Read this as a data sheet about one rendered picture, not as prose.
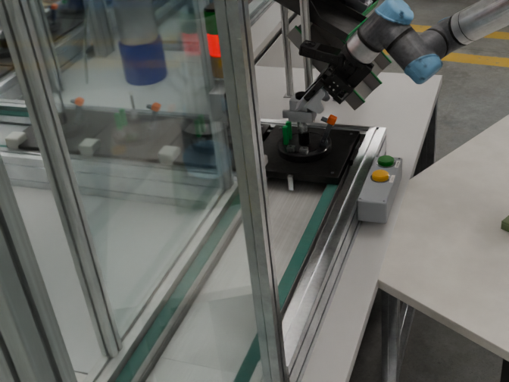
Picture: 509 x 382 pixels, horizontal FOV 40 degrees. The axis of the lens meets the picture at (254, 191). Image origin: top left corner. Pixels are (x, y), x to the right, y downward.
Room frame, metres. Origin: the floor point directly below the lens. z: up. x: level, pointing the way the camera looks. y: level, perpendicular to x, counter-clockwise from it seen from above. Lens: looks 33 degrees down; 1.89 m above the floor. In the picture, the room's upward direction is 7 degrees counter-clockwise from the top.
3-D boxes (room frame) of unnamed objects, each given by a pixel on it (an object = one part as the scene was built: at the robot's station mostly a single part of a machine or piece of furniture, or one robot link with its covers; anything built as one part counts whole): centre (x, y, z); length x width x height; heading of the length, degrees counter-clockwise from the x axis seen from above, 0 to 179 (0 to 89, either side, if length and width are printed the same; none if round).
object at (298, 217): (1.34, 0.00, 0.91); 0.84 x 0.28 x 0.10; 157
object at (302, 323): (1.29, -0.17, 0.91); 0.89 x 0.06 x 0.11; 157
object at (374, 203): (1.44, -0.31, 0.93); 0.21 x 0.07 x 0.06; 157
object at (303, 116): (1.61, -0.13, 1.09); 0.08 x 0.04 x 0.07; 67
